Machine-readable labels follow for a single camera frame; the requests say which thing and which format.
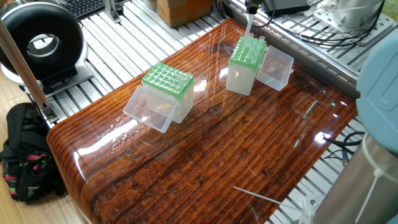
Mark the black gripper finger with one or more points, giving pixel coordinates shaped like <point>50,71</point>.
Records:
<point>257,5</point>
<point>250,5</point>

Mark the brown wooden pole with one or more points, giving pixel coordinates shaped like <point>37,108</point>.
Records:
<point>25,74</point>

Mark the clear pipette box green rack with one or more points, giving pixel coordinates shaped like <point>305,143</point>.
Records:
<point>165,93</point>
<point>245,62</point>

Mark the silver metal bracket post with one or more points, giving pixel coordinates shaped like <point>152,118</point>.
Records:
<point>114,9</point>

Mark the black keyboard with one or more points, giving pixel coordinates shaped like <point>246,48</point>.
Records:
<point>84,7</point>

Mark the thin white plastic strip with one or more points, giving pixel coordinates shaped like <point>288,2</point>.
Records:
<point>256,194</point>

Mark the black backpack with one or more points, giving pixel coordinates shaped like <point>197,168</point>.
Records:
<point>28,155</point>

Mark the cardboard box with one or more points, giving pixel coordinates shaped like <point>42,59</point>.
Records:
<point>186,12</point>

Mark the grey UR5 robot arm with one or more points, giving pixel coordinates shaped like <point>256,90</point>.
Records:
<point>379,93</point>

